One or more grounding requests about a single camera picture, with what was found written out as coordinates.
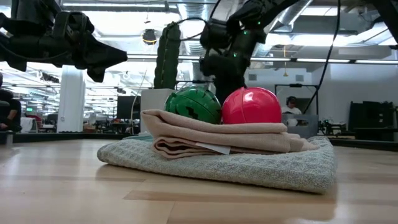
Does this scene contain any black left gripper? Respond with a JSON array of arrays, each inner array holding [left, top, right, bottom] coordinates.
[[0, 11, 129, 83]]

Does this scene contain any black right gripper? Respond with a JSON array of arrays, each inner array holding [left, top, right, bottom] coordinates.
[[199, 12, 267, 105]]

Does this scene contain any green toy watermelon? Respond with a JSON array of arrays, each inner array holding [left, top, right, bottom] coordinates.
[[164, 86, 223, 125]]

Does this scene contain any red toy apple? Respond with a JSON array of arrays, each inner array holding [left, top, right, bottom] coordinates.
[[221, 87, 283, 125]]

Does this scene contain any white square pillar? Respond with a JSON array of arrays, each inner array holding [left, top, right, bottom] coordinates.
[[57, 67, 86, 134]]

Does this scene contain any black background monitor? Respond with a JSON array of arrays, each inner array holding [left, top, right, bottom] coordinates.
[[116, 95, 141, 120]]

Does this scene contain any green cactus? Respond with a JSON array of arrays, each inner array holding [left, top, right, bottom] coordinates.
[[153, 21, 182, 90]]

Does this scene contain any black round ceiling device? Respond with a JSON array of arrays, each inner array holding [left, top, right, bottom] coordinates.
[[142, 28, 158, 46]]

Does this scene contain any beige folded cloth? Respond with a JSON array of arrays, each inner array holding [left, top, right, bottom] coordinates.
[[141, 109, 320, 160]]

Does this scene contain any person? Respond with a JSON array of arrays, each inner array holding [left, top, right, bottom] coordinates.
[[0, 72, 23, 133], [281, 95, 303, 115]]

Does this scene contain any teal cloth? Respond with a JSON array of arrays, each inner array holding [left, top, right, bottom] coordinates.
[[123, 133, 154, 141]]

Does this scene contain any grey waffle towel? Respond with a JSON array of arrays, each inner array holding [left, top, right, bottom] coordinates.
[[96, 135, 338, 195]]

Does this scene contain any black equipment cabinet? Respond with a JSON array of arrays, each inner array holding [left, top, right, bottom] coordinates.
[[348, 100, 397, 141]]

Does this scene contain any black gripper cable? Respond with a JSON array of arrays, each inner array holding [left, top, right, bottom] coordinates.
[[174, 0, 222, 43]]

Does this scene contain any silver ventilation duct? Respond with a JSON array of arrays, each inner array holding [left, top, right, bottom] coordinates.
[[177, 2, 215, 82]]

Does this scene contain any black hanging cable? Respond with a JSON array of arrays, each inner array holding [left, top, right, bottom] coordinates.
[[303, 0, 341, 114]]

